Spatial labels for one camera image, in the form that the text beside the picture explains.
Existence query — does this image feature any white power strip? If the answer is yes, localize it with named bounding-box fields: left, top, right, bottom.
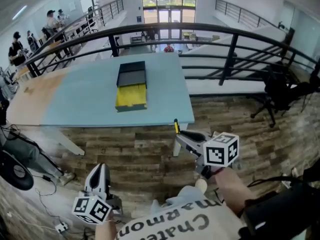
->
left=54, top=221, right=70, bottom=234

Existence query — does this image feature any person's left forearm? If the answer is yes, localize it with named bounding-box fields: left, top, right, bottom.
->
left=94, top=212, right=118, bottom=240

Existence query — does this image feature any person's white printed shirt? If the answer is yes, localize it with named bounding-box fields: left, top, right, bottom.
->
left=116, top=200, right=245, bottom=240

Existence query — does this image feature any curved black metal railing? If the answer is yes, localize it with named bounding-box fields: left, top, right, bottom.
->
left=24, top=22, right=320, bottom=87

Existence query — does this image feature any white table leg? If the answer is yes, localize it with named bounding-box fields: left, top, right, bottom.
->
left=39, top=126, right=86, bottom=157
left=172, top=133, right=183, bottom=158

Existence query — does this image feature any person's right forearm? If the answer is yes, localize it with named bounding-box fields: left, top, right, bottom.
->
left=214, top=166, right=254, bottom=218

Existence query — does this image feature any black round base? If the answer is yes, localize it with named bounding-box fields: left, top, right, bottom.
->
left=0, top=149, right=35, bottom=192

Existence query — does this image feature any long ceiling light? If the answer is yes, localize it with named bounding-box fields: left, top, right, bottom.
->
left=11, top=4, right=28, bottom=21

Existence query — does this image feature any person's white shoe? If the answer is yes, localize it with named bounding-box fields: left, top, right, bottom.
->
left=194, top=178, right=208, bottom=193

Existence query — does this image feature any black floor cable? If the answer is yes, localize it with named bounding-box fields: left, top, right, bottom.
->
left=29, top=174, right=62, bottom=219

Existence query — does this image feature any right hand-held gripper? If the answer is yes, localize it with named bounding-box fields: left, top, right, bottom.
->
left=176, top=130, right=240, bottom=180

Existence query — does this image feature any black box yellow lining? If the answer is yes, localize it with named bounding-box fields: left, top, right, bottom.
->
left=114, top=60, right=149, bottom=113

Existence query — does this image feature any straight black railing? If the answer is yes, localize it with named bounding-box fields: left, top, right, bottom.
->
left=62, top=0, right=125, bottom=36
left=214, top=0, right=277, bottom=30

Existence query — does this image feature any black arm sleeve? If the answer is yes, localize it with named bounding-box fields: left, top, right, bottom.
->
left=237, top=167, right=320, bottom=240

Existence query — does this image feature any person's light trousers leg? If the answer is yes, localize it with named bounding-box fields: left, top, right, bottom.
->
left=149, top=185, right=221, bottom=213

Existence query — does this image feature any glass entrance door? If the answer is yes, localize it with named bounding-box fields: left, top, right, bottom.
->
left=156, top=8, right=183, bottom=40

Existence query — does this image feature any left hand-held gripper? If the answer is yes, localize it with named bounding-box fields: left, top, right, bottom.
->
left=71, top=162, right=124, bottom=225

